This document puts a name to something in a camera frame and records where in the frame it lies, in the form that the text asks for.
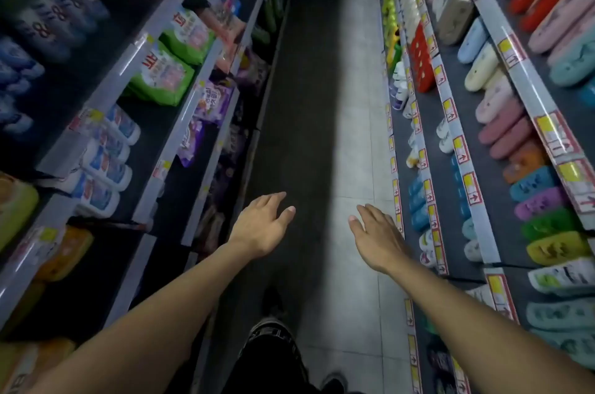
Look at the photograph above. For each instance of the person's left hand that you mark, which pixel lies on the person's left hand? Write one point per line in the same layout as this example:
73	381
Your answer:
258	226

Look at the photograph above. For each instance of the person's right hand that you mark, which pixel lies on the person's right hand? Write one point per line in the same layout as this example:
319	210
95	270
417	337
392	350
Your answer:
381	245

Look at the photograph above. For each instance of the white bottle blue label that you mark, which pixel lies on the white bottle blue label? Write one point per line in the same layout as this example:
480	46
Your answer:
111	147
123	124
95	196
109	170

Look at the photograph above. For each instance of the grey metal shelf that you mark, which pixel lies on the grey metal shelf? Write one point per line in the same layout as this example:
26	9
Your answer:
530	87
130	63

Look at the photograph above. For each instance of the person's left forearm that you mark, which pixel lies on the person's left forearm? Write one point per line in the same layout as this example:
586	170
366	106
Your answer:
153	328

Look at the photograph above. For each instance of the person's right forearm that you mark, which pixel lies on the person's right forearm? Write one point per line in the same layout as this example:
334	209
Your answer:
488	342

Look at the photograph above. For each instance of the person's left shoe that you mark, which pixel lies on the person's left shoe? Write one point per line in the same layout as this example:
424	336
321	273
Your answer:
273	305

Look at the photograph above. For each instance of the person's shoe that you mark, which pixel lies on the person's shoe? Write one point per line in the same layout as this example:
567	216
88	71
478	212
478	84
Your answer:
334	384
273	305

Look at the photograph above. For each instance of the person's black shorts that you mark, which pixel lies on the person's black shorts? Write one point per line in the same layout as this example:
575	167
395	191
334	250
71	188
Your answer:
269	361

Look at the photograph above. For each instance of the person's right shoe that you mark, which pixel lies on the person's right shoe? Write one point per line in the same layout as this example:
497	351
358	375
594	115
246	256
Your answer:
334	384

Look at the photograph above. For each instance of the purple detergent bag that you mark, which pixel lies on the purple detergent bag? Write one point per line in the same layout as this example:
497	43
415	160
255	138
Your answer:
214	100
190	145

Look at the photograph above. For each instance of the green detergent bag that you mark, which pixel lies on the green detergent bag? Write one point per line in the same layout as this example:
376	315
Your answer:
186	38
160	77

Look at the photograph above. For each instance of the yellow-green pack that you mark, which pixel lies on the yellow-green pack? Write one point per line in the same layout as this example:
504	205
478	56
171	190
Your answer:
16	207

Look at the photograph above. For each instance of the yellow orange pack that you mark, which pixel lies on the yellow orange pack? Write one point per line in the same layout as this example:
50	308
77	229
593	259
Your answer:
28	361

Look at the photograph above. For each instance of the stack of blue bags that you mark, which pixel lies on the stack of blue bags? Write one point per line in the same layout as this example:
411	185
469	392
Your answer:
14	68

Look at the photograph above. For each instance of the stack of blue printed packs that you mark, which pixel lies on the stack of blue printed packs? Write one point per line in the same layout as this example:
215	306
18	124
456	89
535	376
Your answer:
56	7

